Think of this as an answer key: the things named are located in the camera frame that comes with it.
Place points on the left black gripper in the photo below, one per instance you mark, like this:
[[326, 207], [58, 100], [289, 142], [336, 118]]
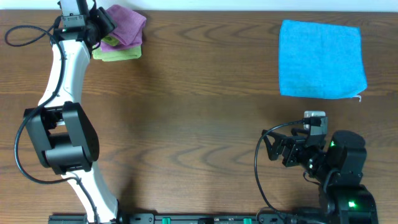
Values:
[[104, 20]]

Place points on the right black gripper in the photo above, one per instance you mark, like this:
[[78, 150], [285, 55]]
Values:
[[288, 150]]

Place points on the purple microfiber cloth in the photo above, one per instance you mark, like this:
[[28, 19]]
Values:
[[130, 25]]

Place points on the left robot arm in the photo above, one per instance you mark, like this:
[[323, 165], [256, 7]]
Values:
[[62, 135]]

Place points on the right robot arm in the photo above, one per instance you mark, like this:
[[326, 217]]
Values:
[[336, 166]]

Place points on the top folded green cloth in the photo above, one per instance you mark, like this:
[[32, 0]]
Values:
[[110, 40]]

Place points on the folded green cloth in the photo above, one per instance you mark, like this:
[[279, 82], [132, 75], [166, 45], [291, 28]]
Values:
[[110, 40], [128, 54]]

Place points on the bottom folded green cloth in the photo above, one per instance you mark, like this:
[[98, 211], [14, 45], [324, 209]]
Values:
[[128, 54]]

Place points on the blue microfiber cloth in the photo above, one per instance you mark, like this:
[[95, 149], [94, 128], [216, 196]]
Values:
[[320, 61]]

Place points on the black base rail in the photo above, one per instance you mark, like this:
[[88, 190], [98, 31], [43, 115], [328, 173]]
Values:
[[148, 218]]

